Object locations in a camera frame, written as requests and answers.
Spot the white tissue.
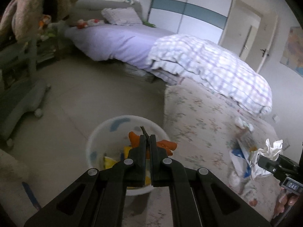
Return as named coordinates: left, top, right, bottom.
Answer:
left=250, top=139, right=283, bottom=180

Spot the orange plastic wrapper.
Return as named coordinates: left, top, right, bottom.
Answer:
left=128, top=131, right=177, bottom=156

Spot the white plastic trash bin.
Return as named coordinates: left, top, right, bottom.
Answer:
left=85, top=115, right=172, bottom=196

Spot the person right hand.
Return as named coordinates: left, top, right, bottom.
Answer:
left=272, top=187, right=302, bottom=219

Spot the torn blue white paper box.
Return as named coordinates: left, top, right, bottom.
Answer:
left=230, top=149, right=251, bottom=178

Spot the yellow wrapper in bin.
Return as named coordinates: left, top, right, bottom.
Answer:
left=103, top=146, right=151, bottom=186

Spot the white almond snack bag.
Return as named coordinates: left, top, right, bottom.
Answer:
left=228, top=171, right=258, bottom=207

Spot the light blue milk carton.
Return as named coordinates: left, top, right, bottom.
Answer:
left=236, top=128, right=258, bottom=154

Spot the floral bed sheet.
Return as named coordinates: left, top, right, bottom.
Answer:
left=163, top=79, right=280, bottom=220

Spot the grey office chair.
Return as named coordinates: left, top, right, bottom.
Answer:
left=1, top=38, right=51, bottom=149

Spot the plaid folded quilt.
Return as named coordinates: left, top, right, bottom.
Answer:
left=146, top=34, right=273, bottom=116

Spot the lavender bed mattress sheet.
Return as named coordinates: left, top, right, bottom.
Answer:
left=65, top=24, right=173, bottom=70

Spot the white teal wardrobe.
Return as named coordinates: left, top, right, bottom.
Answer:
left=148, top=0, right=233, bottom=44

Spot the red white plush toy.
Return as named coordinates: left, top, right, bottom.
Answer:
left=77, top=19, right=105, bottom=29

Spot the striped grey pillow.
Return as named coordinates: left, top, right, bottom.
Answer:
left=101, top=7, right=143, bottom=26

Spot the brown fleece blanket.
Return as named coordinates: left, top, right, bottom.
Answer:
left=1, top=0, right=78, bottom=42

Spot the white wall socket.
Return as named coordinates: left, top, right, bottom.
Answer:
left=272, top=114, right=280, bottom=123

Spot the colourful wall map poster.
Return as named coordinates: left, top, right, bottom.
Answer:
left=280, top=27, right=303, bottom=76

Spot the white door with handle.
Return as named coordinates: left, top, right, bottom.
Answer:
left=231, top=0, right=278, bottom=73

